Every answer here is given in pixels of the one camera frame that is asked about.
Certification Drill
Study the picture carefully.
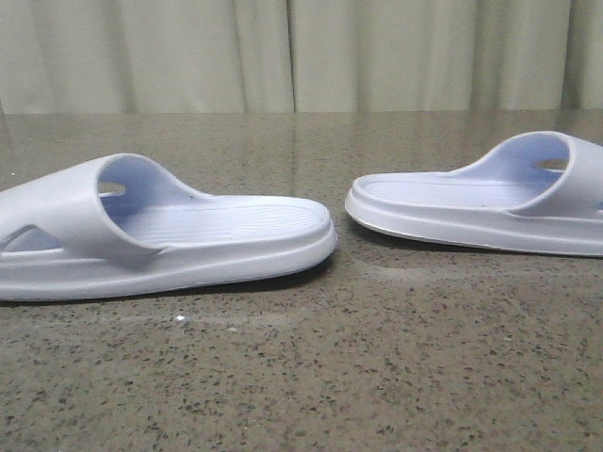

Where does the light blue slipper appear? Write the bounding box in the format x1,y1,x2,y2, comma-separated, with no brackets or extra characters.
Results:
1,153,336,301
345,131,602,256

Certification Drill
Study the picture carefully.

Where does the pale green curtain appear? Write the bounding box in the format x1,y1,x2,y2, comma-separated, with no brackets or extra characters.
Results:
1,1,602,114

